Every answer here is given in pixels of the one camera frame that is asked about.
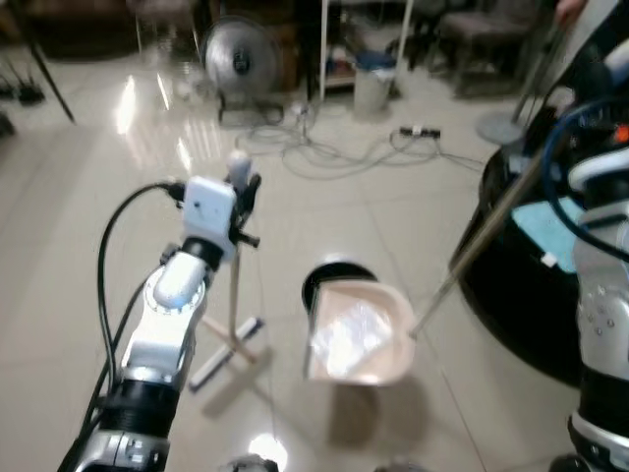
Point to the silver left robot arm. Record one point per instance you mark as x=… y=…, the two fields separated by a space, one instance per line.
x=162 y=324

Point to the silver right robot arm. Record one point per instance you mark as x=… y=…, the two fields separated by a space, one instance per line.
x=601 y=324

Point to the grey floor fan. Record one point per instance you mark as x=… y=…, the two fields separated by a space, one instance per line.
x=241 y=59

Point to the person's hand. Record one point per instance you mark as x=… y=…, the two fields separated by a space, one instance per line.
x=570 y=10

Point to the grey round stand base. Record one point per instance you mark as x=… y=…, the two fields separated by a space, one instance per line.
x=503 y=128

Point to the light blue cloth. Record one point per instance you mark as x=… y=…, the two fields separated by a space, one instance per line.
x=539 y=231

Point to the dark chair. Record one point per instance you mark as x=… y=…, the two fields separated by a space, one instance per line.
x=477 y=34

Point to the white upright pole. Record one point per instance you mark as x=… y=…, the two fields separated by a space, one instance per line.
x=323 y=49

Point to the white waste bin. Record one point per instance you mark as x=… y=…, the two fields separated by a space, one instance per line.
x=374 y=87

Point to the black power strip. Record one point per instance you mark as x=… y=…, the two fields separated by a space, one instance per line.
x=420 y=131

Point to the black round table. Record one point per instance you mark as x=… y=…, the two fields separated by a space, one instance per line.
x=511 y=305

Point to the black tripod leg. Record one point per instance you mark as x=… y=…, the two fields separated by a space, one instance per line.
x=44 y=69

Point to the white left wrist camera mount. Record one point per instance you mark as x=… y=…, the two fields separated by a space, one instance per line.
x=208 y=211

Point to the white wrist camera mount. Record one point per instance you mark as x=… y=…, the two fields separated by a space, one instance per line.
x=208 y=211
x=600 y=169

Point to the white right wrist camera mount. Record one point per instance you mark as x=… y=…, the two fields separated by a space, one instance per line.
x=600 y=169

